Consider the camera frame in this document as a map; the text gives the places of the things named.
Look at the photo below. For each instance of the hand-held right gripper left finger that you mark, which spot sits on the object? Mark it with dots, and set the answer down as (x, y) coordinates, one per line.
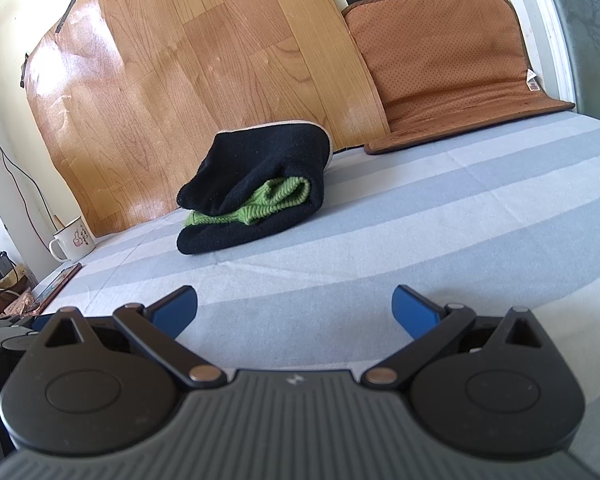
(172, 310)

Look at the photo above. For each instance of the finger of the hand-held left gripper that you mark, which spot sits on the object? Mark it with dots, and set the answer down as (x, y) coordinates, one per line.
(42, 322)

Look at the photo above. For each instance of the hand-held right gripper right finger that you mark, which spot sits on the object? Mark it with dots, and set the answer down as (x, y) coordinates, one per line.
(415, 310)

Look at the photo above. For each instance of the black green white knit sweater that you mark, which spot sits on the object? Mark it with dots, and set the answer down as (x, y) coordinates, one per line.
(260, 180)

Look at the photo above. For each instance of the brown basket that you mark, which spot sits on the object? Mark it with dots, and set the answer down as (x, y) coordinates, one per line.
(10, 300)

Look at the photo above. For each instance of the black power adapter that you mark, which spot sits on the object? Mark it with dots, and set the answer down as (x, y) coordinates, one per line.
(3, 266)

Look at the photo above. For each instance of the white enamel mug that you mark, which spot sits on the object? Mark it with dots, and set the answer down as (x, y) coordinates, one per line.
(75, 240)

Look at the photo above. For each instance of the wood-pattern vinyl sheet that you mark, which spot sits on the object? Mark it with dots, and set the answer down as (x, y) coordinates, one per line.
(180, 85)

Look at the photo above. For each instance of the brown padded seat cushion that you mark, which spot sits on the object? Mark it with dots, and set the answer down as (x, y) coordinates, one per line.
(440, 60)

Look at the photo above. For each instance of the short black tape strip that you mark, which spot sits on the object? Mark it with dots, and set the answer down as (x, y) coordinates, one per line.
(24, 70)

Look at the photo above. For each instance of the white cushion label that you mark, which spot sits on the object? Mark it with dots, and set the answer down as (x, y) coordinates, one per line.
(532, 80)

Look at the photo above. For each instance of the long black tape strip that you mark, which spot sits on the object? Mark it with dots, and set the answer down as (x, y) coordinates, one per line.
(67, 12)

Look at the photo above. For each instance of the frosted glass door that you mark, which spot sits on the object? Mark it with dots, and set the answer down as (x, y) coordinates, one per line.
(590, 50)

